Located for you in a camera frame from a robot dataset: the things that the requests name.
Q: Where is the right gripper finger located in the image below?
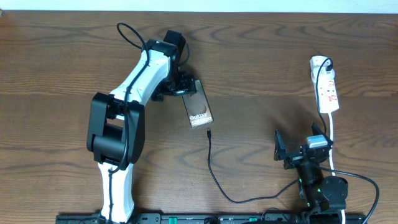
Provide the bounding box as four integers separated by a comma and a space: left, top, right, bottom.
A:
274, 129, 286, 156
311, 123, 333, 145

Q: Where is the Galaxy smartphone with bronze screen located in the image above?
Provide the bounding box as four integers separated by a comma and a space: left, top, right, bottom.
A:
182, 79, 214, 128

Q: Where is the black USB charging cable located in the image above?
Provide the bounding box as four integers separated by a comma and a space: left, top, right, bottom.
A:
206, 57, 334, 204

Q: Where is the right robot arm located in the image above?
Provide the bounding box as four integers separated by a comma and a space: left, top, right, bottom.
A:
274, 124, 348, 223

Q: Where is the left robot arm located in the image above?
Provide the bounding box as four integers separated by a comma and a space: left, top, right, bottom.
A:
86, 30, 197, 223

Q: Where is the black USB charger plug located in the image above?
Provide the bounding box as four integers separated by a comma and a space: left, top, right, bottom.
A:
326, 63, 333, 71

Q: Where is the white power strip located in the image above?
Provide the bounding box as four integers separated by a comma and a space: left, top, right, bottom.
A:
310, 55, 339, 114

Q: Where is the white power strip cord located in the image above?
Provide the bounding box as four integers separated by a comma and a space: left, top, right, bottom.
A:
327, 112, 346, 224

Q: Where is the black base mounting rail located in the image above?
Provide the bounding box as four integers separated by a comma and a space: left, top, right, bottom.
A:
55, 212, 368, 224

